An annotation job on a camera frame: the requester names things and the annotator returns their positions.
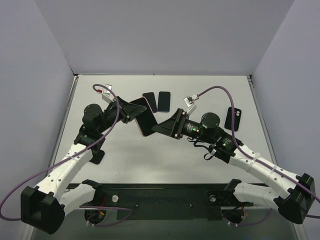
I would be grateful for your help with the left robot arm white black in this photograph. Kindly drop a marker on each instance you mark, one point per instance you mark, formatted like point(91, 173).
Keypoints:
point(41, 206)

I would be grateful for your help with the black phone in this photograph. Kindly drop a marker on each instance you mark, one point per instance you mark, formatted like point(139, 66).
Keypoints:
point(150, 97)

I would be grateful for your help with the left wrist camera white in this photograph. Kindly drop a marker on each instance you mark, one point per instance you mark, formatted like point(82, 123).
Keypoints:
point(105, 92)

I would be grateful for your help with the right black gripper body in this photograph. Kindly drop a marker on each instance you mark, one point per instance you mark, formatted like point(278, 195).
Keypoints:
point(178, 123)

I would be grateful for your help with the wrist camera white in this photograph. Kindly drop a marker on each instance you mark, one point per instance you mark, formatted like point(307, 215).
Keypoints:
point(105, 92)
point(190, 103)

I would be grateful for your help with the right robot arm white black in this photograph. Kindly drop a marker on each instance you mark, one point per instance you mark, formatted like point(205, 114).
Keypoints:
point(292, 195)

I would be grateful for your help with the black ring phone case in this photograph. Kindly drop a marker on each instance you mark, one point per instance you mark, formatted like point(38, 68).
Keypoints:
point(97, 156)

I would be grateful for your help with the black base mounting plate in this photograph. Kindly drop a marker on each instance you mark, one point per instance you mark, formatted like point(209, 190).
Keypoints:
point(168, 201)

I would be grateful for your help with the aluminium frame rail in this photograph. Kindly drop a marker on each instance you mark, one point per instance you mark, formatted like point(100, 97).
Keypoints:
point(262, 121)

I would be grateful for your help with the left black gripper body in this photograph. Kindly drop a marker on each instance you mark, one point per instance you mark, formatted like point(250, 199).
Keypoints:
point(122, 109)

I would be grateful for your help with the blue phone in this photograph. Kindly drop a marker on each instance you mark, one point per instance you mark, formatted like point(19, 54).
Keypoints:
point(164, 101)

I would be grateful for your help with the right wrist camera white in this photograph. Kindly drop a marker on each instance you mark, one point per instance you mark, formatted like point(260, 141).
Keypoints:
point(190, 103)

